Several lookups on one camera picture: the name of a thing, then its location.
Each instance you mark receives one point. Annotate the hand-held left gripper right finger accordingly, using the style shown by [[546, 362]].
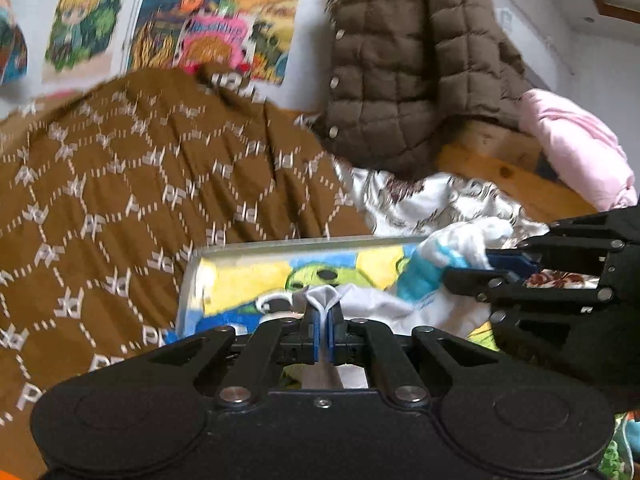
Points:
[[334, 335]]

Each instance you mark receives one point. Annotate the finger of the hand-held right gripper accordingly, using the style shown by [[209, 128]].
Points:
[[475, 282], [510, 262]]

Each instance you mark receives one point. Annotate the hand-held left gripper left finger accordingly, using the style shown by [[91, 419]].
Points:
[[312, 332]]

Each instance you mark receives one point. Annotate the white blue sock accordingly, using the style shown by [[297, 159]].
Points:
[[450, 250]]

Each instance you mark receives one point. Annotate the cartoon print tin box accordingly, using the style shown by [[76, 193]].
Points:
[[240, 280]]

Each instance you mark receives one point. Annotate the white floral satin quilt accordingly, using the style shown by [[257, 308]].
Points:
[[400, 210]]

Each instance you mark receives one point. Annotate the pink blanket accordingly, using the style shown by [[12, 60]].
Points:
[[575, 150]]

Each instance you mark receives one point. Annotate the brown puffer jacket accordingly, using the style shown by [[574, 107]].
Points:
[[400, 85]]

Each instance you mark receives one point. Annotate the brown patterned quilt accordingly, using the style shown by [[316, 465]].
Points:
[[125, 210]]

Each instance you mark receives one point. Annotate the orange landscape drawing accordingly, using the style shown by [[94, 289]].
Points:
[[272, 35]]

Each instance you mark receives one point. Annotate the pink cartoon girl drawing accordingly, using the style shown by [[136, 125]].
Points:
[[215, 45]]

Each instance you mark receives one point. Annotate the orange swirl night drawing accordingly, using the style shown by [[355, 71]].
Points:
[[155, 20]]

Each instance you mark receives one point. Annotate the blond child drawing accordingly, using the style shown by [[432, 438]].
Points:
[[82, 25]]

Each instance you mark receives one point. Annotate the crumpled paper drawing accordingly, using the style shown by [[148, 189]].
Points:
[[11, 40]]

